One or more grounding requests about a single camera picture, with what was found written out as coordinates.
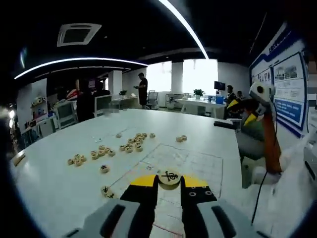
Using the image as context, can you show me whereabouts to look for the thin chessboard sheet red lines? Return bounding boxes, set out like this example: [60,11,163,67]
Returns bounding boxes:
[108,142,224,238]

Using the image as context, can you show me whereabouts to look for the ceiling air conditioner vent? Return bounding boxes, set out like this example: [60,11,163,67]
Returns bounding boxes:
[56,23,102,48]

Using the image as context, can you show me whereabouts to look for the blue white wall poster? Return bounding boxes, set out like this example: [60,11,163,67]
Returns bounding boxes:
[249,22,310,138]

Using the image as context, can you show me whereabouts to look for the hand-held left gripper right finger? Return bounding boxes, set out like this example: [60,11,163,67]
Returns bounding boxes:
[180,175,269,238]

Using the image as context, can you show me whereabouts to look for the group of wooden chess pieces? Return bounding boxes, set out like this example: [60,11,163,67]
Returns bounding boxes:
[66,132,188,199]

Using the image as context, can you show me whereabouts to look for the round chess piece black character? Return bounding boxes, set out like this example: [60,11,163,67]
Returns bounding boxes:
[158,168,181,191]

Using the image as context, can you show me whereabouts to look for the display shelf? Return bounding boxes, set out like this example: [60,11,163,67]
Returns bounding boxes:
[31,96,49,122]

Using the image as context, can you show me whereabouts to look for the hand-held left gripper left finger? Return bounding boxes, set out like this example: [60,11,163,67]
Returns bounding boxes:
[63,175,159,238]

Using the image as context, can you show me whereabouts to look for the grey office chair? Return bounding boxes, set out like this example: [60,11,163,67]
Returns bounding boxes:
[214,119,267,189]

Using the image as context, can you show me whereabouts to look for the wooden rolling pin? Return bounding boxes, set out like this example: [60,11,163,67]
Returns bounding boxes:
[12,151,26,166]

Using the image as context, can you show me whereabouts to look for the white desk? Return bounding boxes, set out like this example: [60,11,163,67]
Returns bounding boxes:
[177,98,227,119]

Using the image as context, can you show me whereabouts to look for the light office chair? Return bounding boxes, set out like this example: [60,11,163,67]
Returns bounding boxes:
[147,90,159,110]

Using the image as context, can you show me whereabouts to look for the white mesh chair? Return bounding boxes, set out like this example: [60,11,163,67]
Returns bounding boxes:
[94,95,112,117]

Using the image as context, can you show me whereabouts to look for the long curved ceiling light strip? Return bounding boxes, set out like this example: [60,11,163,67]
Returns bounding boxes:
[158,0,210,59]

